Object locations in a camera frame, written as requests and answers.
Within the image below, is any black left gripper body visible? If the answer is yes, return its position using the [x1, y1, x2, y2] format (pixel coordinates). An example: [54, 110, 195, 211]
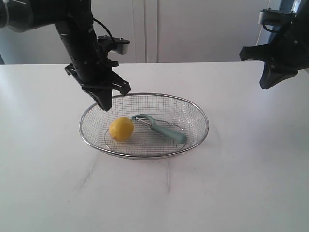
[65, 48, 120, 88]

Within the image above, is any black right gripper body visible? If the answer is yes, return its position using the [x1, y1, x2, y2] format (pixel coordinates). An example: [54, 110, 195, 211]
[270, 21, 309, 73]

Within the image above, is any yellow lemon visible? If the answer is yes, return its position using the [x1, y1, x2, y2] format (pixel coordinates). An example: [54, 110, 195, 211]
[109, 117, 134, 142]

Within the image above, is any teal handled peeler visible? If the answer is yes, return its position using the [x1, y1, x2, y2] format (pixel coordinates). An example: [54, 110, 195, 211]
[131, 114, 187, 144]

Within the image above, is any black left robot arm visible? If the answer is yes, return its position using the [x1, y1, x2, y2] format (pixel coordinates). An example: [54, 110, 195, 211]
[0, 0, 131, 111]

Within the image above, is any black right camera cable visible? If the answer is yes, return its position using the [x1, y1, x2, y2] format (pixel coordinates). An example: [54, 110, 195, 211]
[262, 21, 281, 33]

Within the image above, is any black camera cable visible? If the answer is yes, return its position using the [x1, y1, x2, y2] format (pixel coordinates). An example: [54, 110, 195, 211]
[93, 18, 115, 41]
[262, 21, 281, 33]

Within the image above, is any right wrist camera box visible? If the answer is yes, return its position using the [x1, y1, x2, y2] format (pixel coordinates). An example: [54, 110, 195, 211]
[258, 9, 296, 26]

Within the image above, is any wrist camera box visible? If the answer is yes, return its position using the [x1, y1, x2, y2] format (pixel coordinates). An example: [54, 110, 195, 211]
[258, 9, 296, 26]
[98, 35, 130, 55]

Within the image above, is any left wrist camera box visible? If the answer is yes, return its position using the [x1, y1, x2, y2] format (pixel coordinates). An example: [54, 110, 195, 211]
[98, 35, 130, 55]

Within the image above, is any black left camera cable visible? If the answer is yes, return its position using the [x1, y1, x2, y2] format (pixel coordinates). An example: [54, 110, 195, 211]
[93, 18, 115, 41]

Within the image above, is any oval wire mesh basket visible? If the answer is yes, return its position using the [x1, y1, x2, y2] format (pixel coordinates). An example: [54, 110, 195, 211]
[79, 93, 209, 160]

